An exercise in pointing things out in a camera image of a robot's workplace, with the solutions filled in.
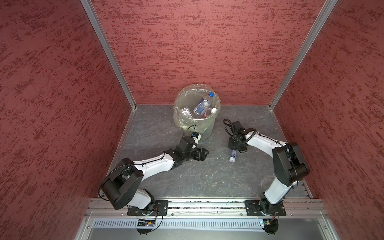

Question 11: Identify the left corner aluminium profile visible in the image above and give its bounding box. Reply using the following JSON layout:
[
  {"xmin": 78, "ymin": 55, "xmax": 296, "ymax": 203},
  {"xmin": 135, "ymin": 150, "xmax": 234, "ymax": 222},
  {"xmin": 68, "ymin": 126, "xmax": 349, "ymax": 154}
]
[{"xmin": 80, "ymin": 0, "xmax": 138, "ymax": 110}]

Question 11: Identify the clear plastic bin liner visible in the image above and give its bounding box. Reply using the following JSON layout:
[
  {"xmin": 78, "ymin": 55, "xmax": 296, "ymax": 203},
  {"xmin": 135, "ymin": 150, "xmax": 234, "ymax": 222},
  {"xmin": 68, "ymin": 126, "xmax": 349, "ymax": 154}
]
[{"xmin": 174, "ymin": 84, "xmax": 221, "ymax": 137}]

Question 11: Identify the clear purple tinted bottle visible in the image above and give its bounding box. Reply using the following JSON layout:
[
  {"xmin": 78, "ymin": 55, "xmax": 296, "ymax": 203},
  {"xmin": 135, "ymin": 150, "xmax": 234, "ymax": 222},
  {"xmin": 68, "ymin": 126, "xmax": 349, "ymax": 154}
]
[{"xmin": 229, "ymin": 150, "xmax": 237, "ymax": 163}]

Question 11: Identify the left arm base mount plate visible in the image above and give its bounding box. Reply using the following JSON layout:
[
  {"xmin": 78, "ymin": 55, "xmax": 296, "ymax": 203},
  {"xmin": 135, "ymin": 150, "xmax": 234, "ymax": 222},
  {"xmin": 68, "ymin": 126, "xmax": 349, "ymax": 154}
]
[{"xmin": 127, "ymin": 200, "xmax": 169, "ymax": 217}]

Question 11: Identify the right corner aluminium profile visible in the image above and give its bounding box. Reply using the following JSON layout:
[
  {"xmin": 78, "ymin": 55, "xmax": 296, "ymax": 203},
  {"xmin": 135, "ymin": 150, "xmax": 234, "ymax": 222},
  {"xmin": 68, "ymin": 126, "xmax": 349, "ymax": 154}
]
[{"xmin": 269, "ymin": 0, "xmax": 339, "ymax": 110}]

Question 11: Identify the right circuit board with wires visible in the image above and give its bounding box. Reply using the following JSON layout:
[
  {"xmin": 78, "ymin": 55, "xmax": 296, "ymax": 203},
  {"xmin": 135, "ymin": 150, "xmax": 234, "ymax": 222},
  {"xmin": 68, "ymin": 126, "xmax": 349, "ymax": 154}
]
[{"xmin": 263, "ymin": 219, "xmax": 279, "ymax": 235}]

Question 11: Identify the clear orange label bottle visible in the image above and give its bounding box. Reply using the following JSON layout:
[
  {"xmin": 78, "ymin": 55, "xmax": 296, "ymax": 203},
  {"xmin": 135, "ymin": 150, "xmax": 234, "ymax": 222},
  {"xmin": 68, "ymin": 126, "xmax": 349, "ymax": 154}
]
[{"xmin": 204, "ymin": 108, "xmax": 217, "ymax": 118}]

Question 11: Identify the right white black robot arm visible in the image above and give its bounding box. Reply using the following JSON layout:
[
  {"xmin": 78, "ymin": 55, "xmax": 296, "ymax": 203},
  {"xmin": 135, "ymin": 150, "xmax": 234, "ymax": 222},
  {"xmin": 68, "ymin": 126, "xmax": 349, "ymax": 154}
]
[{"xmin": 223, "ymin": 119, "xmax": 310, "ymax": 216}]

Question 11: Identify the white perforated vent strip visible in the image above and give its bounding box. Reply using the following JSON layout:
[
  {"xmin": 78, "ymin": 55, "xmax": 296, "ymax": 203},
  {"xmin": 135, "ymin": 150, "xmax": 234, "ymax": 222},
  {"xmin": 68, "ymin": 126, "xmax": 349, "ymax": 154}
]
[{"xmin": 92, "ymin": 218, "xmax": 264, "ymax": 232}]

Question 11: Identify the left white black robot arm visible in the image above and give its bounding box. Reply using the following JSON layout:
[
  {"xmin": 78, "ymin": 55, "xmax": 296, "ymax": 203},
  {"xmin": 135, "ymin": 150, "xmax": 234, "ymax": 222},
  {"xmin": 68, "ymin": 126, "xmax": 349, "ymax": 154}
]
[{"xmin": 100, "ymin": 132, "xmax": 209, "ymax": 216}]

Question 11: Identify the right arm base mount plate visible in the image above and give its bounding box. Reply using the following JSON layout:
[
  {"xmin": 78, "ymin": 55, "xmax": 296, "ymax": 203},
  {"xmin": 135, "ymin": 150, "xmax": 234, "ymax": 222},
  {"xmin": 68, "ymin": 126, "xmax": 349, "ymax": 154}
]
[{"xmin": 244, "ymin": 200, "xmax": 287, "ymax": 217}]

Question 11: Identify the left circuit board with wires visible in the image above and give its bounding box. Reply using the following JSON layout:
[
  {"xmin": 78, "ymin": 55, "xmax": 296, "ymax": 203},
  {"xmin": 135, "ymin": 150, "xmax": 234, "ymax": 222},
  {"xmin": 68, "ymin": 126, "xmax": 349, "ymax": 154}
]
[{"xmin": 136, "ymin": 219, "xmax": 163, "ymax": 235}]

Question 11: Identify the green white label bottle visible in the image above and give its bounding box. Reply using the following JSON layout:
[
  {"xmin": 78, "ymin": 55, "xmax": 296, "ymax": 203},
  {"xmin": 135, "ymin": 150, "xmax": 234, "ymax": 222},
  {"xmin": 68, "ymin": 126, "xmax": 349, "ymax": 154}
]
[{"xmin": 181, "ymin": 107, "xmax": 194, "ymax": 119}]

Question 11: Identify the blue cap artesian bottle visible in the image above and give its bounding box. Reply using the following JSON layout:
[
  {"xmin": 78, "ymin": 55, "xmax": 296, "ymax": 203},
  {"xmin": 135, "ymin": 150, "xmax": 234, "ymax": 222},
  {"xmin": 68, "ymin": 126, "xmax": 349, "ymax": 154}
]
[{"xmin": 193, "ymin": 92, "xmax": 215, "ymax": 119}]

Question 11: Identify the corner aluminium profile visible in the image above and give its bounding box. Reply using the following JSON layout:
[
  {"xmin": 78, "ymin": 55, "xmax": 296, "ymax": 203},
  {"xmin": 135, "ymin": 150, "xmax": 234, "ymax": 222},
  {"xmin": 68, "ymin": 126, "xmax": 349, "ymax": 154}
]
[
  {"xmin": 80, "ymin": 0, "xmax": 138, "ymax": 110},
  {"xmin": 269, "ymin": 0, "xmax": 339, "ymax": 110}
]

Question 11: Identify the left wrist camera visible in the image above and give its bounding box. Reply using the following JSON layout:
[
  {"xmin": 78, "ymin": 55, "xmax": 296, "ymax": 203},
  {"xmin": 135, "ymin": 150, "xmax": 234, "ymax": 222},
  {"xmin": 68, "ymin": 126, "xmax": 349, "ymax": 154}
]
[{"xmin": 190, "ymin": 132, "xmax": 202, "ymax": 145}]

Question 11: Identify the circuit board with wires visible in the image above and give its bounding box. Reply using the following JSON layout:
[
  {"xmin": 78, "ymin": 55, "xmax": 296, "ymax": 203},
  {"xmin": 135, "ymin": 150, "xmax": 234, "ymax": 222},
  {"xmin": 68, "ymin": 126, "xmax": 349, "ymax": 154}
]
[
  {"xmin": 263, "ymin": 219, "xmax": 279, "ymax": 235},
  {"xmin": 136, "ymin": 219, "xmax": 163, "ymax": 235}
]

